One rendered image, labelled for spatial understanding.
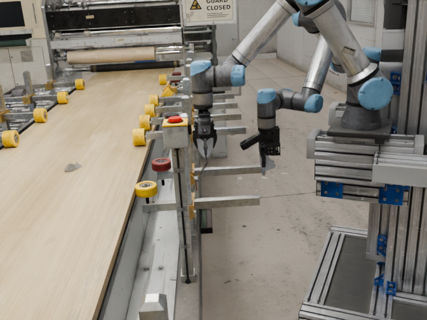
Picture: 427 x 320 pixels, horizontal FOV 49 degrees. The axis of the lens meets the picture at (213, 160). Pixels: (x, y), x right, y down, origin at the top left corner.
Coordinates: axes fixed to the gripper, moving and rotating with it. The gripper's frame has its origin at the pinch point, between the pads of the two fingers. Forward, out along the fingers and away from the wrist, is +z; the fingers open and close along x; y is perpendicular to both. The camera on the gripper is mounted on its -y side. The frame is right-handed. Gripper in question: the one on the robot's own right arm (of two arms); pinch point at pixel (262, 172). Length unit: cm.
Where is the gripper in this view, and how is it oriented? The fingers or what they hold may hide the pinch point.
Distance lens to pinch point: 197.8
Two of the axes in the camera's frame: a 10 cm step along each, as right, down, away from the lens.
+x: -0.3, -3.4, 9.4
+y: 10.0, -0.6, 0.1
